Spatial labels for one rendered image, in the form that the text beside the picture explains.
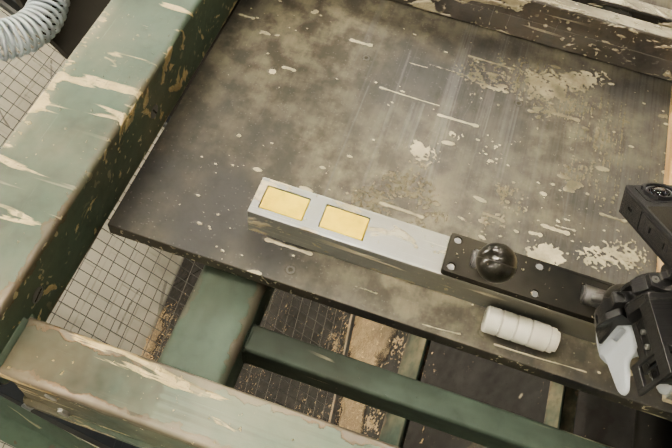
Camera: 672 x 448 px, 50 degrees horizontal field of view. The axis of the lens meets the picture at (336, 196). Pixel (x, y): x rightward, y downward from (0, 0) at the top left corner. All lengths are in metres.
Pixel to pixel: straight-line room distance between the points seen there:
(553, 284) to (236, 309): 0.35
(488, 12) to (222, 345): 0.59
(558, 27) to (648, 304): 0.57
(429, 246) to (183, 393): 0.30
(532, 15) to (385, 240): 0.42
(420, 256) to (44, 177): 0.40
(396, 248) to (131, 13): 0.42
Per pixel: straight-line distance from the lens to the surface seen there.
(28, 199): 0.78
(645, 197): 0.63
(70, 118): 0.83
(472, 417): 0.84
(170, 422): 0.71
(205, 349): 0.82
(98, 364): 0.73
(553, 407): 2.42
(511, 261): 0.68
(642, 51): 1.09
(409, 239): 0.80
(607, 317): 0.62
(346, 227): 0.80
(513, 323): 0.80
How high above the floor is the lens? 1.94
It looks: 24 degrees down
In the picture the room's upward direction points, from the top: 52 degrees counter-clockwise
